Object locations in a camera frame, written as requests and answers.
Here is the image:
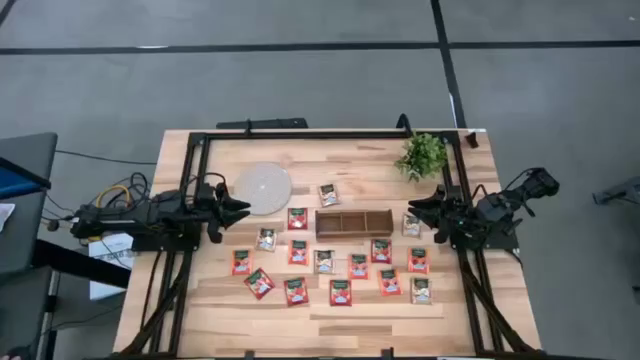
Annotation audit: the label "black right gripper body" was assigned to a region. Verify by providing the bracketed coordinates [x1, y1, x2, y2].
[434, 184, 476, 246]

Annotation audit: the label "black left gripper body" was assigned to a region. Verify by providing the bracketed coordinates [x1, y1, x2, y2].
[192, 182, 227, 245]

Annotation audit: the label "beige tea sachet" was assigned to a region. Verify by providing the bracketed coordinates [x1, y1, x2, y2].
[402, 213, 422, 239]
[318, 183, 341, 208]
[410, 277, 433, 306]
[255, 227, 278, 253]

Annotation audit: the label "red strawberry tea sachet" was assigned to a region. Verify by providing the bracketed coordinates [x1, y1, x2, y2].
[329, 278, 353, 308]
[243, 267, 277, 301]
[287, 207, 309, 231]
[283, 276, 310, 308]
[370, 238, 393, 265]

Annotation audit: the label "snack packets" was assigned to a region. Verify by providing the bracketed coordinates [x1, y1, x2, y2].
[313, 249, 337, 276]

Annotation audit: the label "wooden compartment tea box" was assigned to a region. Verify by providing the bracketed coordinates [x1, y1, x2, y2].
[314, 209, 395, 240]

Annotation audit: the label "green potted plant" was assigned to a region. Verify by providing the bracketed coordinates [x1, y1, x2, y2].
[393, 131, 449, 184]

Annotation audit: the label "long black power strip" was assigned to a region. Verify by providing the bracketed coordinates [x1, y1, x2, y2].
[215, 117, 309, 131]

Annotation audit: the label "white printed box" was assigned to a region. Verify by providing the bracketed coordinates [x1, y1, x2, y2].
[88, 232, 136, 301]

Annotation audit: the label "black desk beam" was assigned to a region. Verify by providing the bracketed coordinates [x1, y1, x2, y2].
[32, 238, 132, 290]

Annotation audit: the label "grey stand foot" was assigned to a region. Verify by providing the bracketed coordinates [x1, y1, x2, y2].
[592, 175, 640, 206]

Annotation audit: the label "grey side desk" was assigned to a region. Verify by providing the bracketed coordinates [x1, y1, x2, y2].
[0, 132, 59, 275]

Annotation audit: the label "blue panel with black edge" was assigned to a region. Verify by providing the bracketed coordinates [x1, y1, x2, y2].
[0, 157, 52, 201]

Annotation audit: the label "white paper sheet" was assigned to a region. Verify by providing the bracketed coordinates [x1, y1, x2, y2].
[0, 202, 16, 234]

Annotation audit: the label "yellow cable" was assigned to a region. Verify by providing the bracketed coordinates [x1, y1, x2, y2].
[95, 184, 132, 209]

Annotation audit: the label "black metal table frame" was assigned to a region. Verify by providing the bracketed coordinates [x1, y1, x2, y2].
[112, 128, 544, 360]

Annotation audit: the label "thin black floor cable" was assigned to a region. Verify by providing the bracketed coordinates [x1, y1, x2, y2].
[54, 148, 159, 167]

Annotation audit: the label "black cable bundle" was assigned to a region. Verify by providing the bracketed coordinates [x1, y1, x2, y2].
[42, 171, 152, 236]

